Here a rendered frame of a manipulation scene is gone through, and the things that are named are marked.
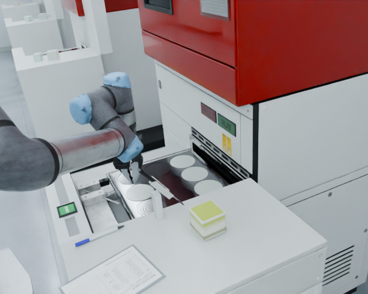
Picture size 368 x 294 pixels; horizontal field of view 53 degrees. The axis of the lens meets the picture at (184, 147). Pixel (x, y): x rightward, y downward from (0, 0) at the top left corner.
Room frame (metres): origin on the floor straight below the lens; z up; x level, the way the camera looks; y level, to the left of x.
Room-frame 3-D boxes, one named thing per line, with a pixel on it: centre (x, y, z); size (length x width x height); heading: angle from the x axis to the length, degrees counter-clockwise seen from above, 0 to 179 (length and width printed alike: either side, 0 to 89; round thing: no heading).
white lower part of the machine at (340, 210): (1.52, -0.38, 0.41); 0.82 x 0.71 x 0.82; 23
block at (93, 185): (1.15, 0.37, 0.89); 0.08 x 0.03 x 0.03; 113
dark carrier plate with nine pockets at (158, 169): (1.13, 0.07, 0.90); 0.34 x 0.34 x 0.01; 23
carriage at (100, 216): (1.01, 0.31, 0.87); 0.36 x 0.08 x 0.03; 23
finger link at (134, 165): (1.03, 0.16, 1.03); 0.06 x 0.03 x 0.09; 171
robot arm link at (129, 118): (1.03, 0.18, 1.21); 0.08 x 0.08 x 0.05
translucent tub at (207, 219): (0.78, -0.04, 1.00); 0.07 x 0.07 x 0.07; 26
